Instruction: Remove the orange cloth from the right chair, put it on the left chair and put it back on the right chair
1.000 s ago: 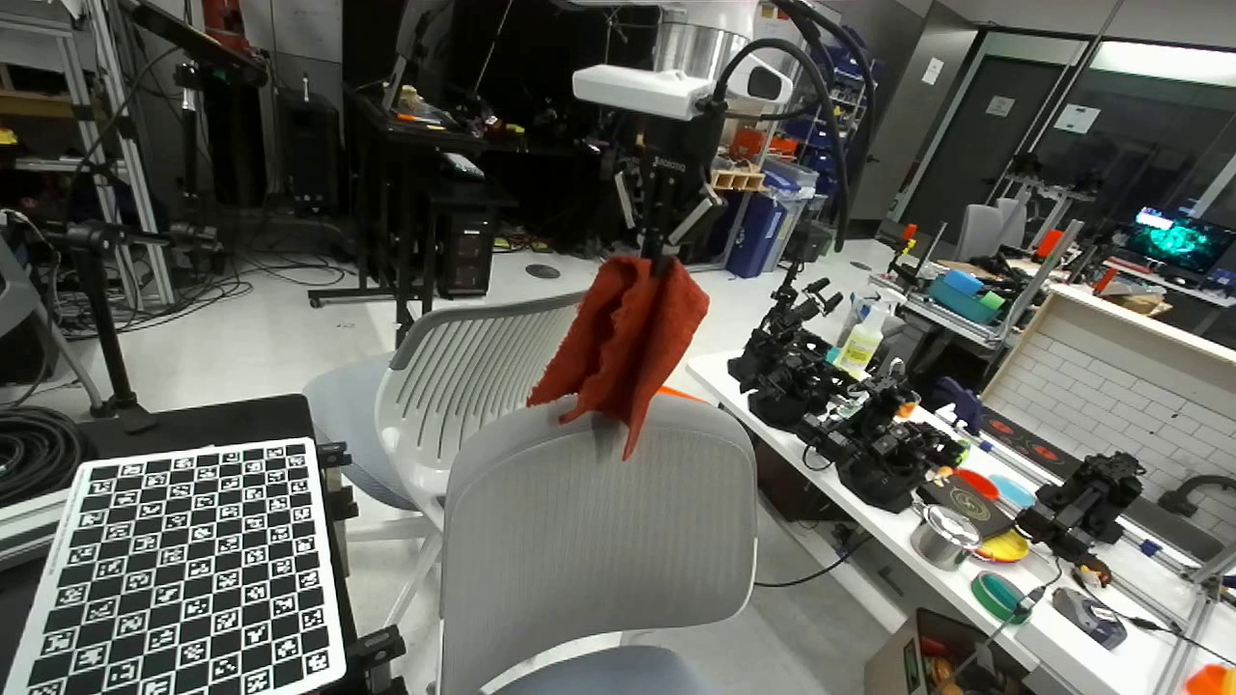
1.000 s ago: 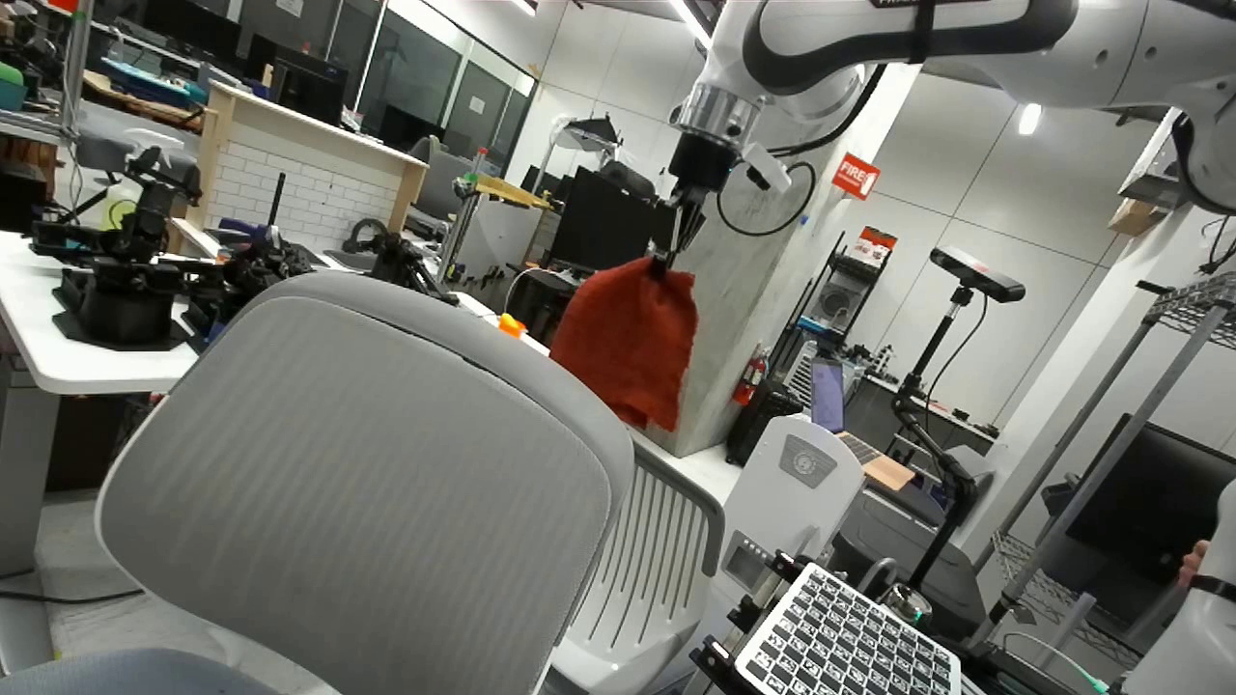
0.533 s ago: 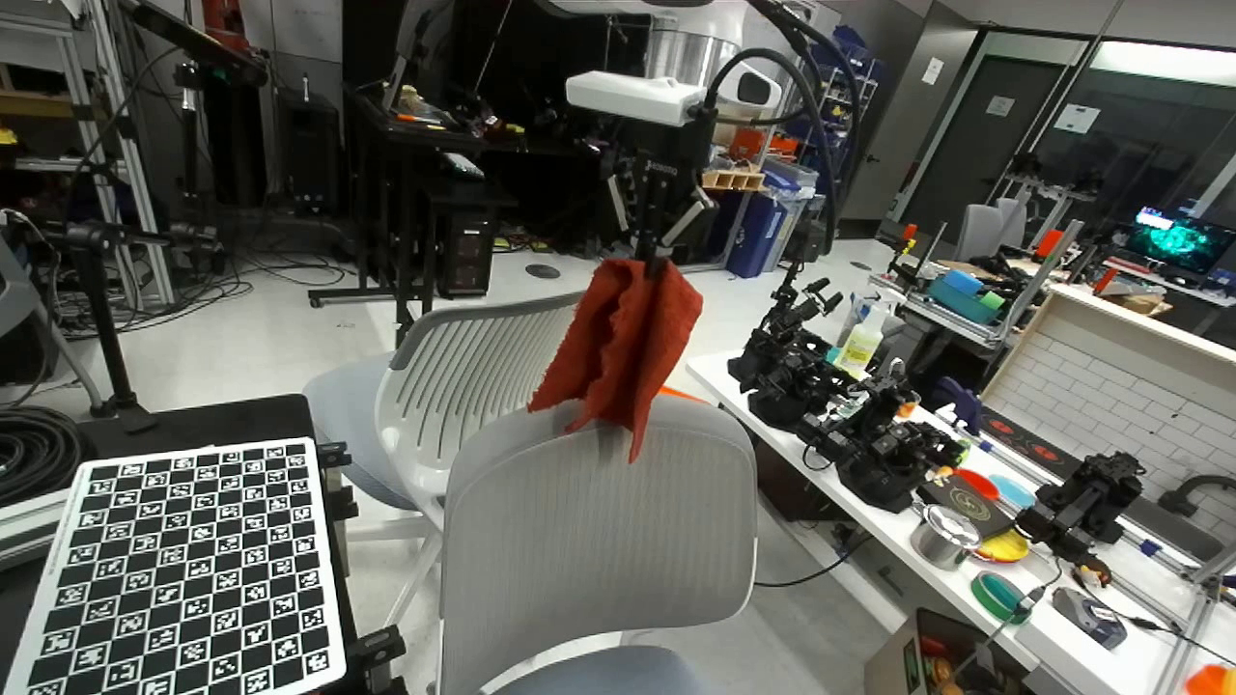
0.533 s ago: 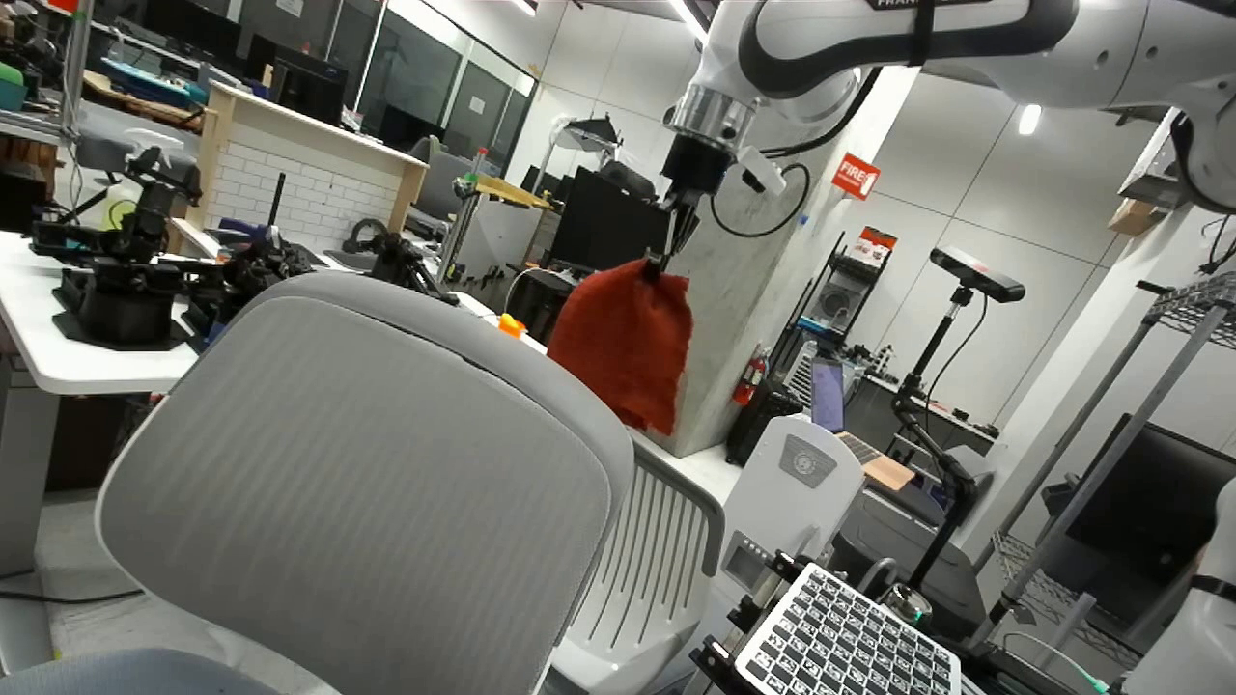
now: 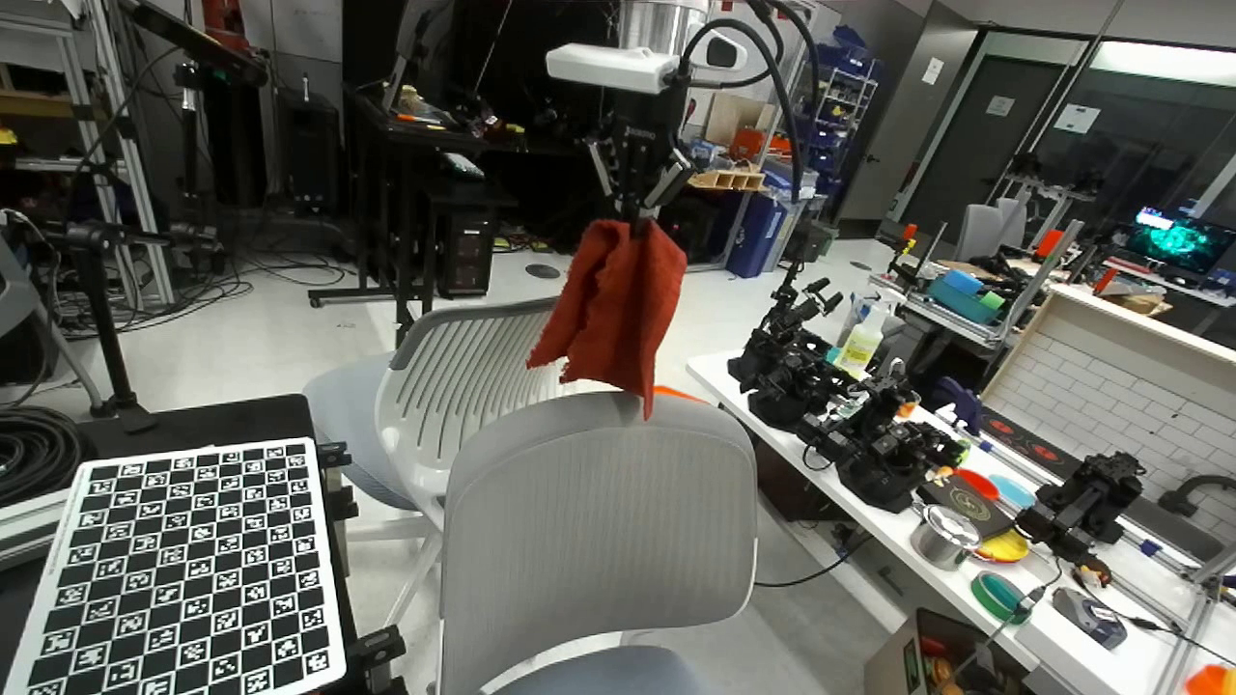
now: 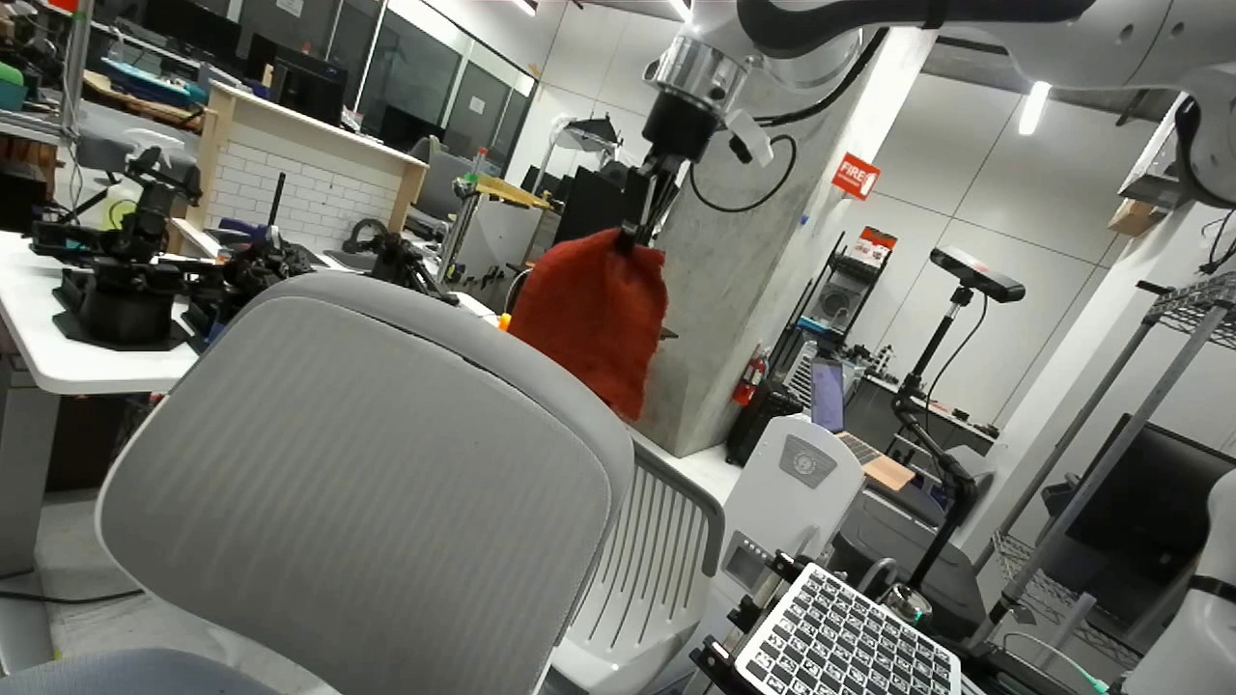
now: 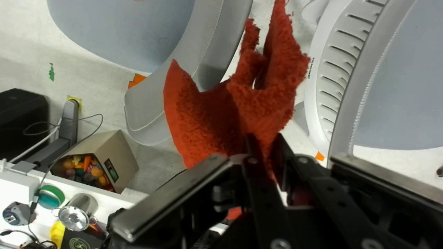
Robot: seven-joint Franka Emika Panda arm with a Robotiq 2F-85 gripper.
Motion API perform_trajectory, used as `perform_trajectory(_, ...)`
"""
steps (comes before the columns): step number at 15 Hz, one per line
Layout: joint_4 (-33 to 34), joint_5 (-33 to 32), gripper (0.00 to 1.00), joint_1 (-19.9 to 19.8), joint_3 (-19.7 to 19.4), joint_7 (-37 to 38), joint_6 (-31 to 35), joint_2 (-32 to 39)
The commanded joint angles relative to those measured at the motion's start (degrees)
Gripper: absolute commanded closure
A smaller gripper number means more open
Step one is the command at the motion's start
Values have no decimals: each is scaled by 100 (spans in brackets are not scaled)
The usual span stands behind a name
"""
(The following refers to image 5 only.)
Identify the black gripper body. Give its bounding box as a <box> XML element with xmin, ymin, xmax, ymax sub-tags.
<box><xmin>600</xmin><ymin>90</ymin><xmax>687</xmax><ymax>168</ymax></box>

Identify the orange cloth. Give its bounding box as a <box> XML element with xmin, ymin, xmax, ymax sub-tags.
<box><xmin>521</xmin><ymin>216</ymin><xmax>690</xmax><ymax>426</ymax></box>

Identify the grey mesh-back office chair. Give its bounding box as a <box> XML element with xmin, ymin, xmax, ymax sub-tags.
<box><xmin>435</xmin><ymin>386</ymin><xmax>766</xmax><ymax>695</ymax></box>
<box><xmin>304</xmin><ymin>295</ymin><xmax>572</xmax><ymax>632</ymax></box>

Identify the cluttered wooden table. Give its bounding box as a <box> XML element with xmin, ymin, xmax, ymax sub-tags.
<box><xmin>687</xmin><ymin>121</ymin><xmax>775</xmax><ymax>198</ymax></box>

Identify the blue barrel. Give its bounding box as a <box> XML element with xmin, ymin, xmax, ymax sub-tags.
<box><xmin>726</xmin><ymin>190</ymin><xmax>805</xmax><ymax>282</ymax></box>

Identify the shelf with blue bins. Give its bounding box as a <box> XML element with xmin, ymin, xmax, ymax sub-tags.
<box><xmin>784</xmin><ymin>23</ymin><xmax>883</xmax><ymax>216</ymax></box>

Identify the black workbench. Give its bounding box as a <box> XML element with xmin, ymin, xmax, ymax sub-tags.
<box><xmin>338</xmin><ymin>72</ymin><xmax>544</xmax><ymax>343</ymax></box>

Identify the yellowish spray bottle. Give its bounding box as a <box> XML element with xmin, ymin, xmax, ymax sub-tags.
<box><xmin>833</xmin><ymin>295</ymin><xmax>891</xmax><ymax>382</ymax></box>

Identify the teal box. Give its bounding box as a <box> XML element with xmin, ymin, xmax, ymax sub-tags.
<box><xmin>923</xmin><ymin>265</ymin><xmax>1014</xmax><ymax>323</ymax></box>

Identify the grey storage bin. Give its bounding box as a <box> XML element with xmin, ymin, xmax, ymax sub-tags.
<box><xmin>959</xmin><ymin>198</ymin><xmax>1018</xmax><ymax>262</ymax></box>

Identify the black gear pile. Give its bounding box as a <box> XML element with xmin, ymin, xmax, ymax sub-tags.
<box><xmin>833</xmin><ymin>382</ymin><xmax>971</xmax><ymax>515</ymax></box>

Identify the red plate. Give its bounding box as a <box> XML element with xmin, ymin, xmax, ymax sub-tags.
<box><xmin>950</xmin><ymin>468</ymin><xmax>1000</xmax><ymax>506</ymax></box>

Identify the metal cup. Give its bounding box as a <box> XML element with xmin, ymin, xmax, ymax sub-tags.
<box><xmin>904</xmin><ymin>500</ymin><xmax>981</xmax><ymax>571</ymax></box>

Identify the light blue plate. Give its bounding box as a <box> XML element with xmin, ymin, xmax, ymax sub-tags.
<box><xmin>990</xmin><ymin>470</ymin><xmax>1040</xmax><ymax>518</ymax></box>

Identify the white brick-pattern panel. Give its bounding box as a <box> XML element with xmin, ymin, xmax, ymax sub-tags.
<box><xmin>981</xmin><ymin>287</ymin><xmax>1236</xmax><ymax>518</ymax></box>

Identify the yellow bowl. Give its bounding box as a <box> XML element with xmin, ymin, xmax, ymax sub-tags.
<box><xmin>976</xmin><ymin>524</ymin><xmax>1036</xmax><ymax>571</ymax></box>

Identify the monitor with green screen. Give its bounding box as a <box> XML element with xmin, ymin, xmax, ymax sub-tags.
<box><xmin>1130</xmin><ymin>206</ymin><xmax>1229</xmax><ymax>282</ymax></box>

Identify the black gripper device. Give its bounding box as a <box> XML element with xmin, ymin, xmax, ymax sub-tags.
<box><xmin>1014</xmin><ymin>446</ymin><xmax>1150</xmax><ymax>545</ymax></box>

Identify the black tripod stand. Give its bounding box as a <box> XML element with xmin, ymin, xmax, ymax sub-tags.
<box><xmin>42</xmin><ymin>210</ymin><xmax>166</xmax><ymax>422</ymax></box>

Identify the green bowl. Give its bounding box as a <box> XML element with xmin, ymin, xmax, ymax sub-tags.
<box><xmin>966</xmin><ymin>571</ymin><xmax>1036</xmax><ymax>628</ymax></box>

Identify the metal shelf rack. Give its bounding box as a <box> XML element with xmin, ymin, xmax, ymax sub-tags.
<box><xmin>0</xmin><ymin>0</ymin><xmax>178</xmax><ymax>311</ymax></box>

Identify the open box of items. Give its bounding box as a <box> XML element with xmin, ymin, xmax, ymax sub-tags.
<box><xmin>883</xmin><ymin>603</ymin><xmax>998</xmax><ymax>695</ymax></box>

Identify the black white calibration checkerboard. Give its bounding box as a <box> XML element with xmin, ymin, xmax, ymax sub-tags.
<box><xmin>2</xmin><ymin>435</ymin><xmax>351</xmax><ymax>695</ymax></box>

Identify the grey handheld gadget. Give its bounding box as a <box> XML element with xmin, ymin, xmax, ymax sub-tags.
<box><xmin>1047</xmin><ymin>582</ymin><xmax>1130</xmax><ymax>652</ymax></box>

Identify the orange object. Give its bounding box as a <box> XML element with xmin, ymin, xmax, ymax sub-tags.
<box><xmin>1181</xmin><ymin>660</ymin><xmax>1236</xmax><ymax>695</ymax></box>

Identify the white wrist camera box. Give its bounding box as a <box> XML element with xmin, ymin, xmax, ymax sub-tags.
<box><xmin>541</xmin><ymin>40</ymin><xmax>685</xmax><ymax>96</ymax></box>

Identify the white board on frame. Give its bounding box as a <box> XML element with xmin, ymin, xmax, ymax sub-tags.
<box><xmin>680</xmin><ymin>0</ymin><xmax>824</xmax><ymax>148</ymax></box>

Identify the black camera rig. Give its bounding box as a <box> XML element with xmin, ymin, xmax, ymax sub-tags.
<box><xmin>726</xmin><ymin>262</ymin><xmax>853</xmax><ymax>435</ymax></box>

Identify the black floor cable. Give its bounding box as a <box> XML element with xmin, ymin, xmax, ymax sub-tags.
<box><xmin>749</xmin><ymin>533</ymin><xmax>866</xmax><ymax>594</ymax></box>

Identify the coiled black hose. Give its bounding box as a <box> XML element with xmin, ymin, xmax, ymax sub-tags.
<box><xmin>0</xmin><ymin>403</ymin><xmax>90</xmax><ymax>515</ymax></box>

